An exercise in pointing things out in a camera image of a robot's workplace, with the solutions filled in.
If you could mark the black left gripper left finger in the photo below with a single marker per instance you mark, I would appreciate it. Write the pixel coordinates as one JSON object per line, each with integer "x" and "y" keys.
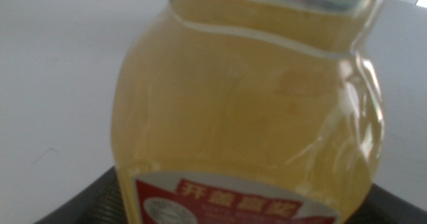
{"x": 96, "y": 207}

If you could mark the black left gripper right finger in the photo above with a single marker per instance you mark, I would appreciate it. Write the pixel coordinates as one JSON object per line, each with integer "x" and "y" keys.
{"x": 387, "y": 207}

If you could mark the yellow tea bottle white cap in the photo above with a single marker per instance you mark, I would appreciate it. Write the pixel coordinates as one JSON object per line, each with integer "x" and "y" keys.
{"x": 240, "y": 110}

